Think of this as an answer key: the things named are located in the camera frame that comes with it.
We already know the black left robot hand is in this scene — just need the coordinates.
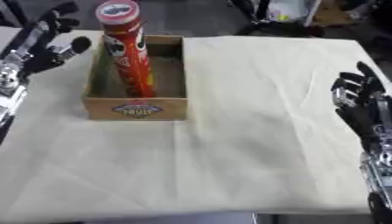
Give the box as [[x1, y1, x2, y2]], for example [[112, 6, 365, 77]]
[[0, 1, 94, 79]]

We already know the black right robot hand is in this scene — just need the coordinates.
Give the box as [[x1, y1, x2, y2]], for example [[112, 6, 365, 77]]
[[329, 61, 392, 145]]

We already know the tan cardboard box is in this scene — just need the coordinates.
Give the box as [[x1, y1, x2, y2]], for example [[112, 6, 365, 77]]
[[80, 34, 190, 121]]

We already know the red cylindrical snack can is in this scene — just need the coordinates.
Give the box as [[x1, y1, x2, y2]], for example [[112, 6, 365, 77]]
[[94, 0, 157, 99]]

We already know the black chair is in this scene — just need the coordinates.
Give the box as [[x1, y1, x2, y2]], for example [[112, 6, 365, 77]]
[[227, 0, 328, 39]]

